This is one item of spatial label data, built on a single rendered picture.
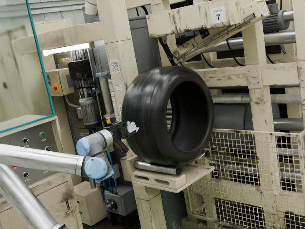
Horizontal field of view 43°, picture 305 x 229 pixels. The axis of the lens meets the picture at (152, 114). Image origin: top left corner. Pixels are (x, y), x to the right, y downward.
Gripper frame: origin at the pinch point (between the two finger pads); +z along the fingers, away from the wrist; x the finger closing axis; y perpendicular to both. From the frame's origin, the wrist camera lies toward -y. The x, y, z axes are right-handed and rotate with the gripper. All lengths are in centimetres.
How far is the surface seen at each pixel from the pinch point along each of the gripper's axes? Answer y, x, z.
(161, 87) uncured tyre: 19.7, -10.0, 13.8
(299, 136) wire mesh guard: -20, -60, 62
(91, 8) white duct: 73, 81, 51
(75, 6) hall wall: 163, 865, 617
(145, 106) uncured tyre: 11.6, -5.8, 4.1
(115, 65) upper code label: 33, 32, 22
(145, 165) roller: -27.6, 14.4, 14.1
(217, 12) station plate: 53, -29, 48
